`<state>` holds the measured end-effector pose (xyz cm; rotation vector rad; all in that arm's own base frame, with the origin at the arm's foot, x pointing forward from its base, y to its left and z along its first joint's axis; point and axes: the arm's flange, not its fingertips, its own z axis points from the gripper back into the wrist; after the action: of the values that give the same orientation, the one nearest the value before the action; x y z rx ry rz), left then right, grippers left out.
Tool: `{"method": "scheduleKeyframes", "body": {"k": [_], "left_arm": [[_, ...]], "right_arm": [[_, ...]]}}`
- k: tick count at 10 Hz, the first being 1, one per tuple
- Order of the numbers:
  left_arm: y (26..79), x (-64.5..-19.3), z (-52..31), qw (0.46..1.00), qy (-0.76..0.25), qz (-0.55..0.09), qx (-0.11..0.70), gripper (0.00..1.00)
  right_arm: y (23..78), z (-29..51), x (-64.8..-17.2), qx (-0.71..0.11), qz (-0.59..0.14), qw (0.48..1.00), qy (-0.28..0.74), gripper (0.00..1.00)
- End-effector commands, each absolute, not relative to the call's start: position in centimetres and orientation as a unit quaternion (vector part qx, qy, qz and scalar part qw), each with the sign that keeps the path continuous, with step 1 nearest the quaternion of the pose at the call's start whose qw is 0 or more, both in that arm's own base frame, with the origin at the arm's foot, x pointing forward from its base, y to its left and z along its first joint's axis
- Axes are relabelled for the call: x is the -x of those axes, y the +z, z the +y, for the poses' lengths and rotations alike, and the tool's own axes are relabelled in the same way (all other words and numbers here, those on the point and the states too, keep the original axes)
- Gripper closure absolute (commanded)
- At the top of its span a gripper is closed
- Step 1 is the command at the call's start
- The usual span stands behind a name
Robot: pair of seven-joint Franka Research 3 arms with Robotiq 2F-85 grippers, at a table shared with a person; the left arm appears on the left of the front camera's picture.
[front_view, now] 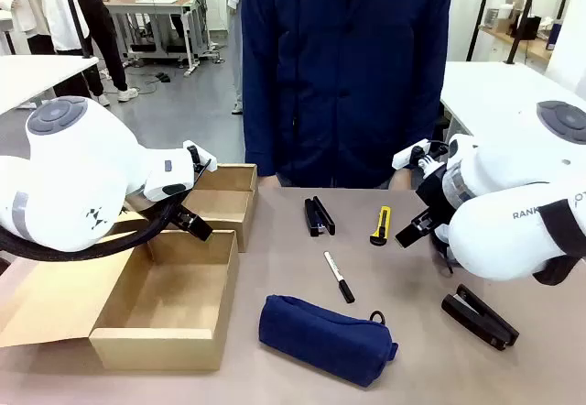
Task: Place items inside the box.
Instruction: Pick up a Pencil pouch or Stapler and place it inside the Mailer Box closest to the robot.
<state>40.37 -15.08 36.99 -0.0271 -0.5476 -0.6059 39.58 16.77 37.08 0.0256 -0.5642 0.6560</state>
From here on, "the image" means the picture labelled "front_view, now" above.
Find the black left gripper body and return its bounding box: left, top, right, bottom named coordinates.
left=172, top=202, right=199, bottom=232

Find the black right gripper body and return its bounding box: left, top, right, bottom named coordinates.
left=414, top=166, right=453, bottom=226

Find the yellow black utility knife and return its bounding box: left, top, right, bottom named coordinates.
left=369, top=205, right=393, bottom=246

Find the white black marker pen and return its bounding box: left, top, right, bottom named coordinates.
left=322, top=250, right=357, bottom=305

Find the long black stapler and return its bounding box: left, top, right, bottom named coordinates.
left=440, top=283, right=521, bottom=352

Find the navy blue pencil pouch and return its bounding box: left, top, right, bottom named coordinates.
left=257, top=293, right=400, bottom=389

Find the small open cardboard box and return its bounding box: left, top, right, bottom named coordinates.
left=122, top=162, right=260, bottom=254

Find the large open cardboard box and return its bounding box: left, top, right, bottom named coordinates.
left=0, top=228, right=241, bottom=372

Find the black box on shelf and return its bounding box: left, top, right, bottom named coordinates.
left=518, top=15, right=542, bottom=42

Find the person's left hand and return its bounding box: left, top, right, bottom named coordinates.
left=388, top=169, right=416, bottom=191

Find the small black stapler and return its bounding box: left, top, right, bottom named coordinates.
left=303, top=195, right=337, bottom=238

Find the white table with rounded corner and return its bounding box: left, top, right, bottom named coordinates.
left=438, top=60, right=586, bottom=150

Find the person in navy jacket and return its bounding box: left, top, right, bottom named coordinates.
left=240, top=0, right=455, bottom=190

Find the thin black stand pole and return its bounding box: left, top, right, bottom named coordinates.
left=466, top=0, right=496, bottom=62

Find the white paper cup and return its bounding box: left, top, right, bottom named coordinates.
left=497, top=3, right=515, bottom=30

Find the blue bottle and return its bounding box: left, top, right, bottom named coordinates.
left=544, top=19, right=562, bottom=52

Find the bystander in black clothes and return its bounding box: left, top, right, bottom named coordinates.
left=68, top=0, right=139, bottom=104

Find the thick black stand pole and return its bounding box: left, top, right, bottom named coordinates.
left=505, top=0, right=542, bottom=65

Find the white table with legs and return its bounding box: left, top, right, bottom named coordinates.
left=0, top=54, right=100, bottom=115

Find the grey background workbench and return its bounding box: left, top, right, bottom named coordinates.
left=103, top=0, right=206, bottom=77

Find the black tripod pole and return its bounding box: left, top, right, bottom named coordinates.
left=58, top=0, right=93, bottom=60

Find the bystander in white coat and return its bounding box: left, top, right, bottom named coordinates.
left=0, top=0, right=92, bottom=58

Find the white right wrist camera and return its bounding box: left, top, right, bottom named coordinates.
left=392, top=138, right=448, bottom=170

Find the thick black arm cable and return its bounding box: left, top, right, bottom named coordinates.
left=0, top=197, right=185, bottom=265

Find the black strap on arm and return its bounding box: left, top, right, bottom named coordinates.
left=532, top=197, right=586, bottom=287

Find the wooden wall shelf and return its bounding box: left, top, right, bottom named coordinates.
left=478, top=23, right=553, bottom=63

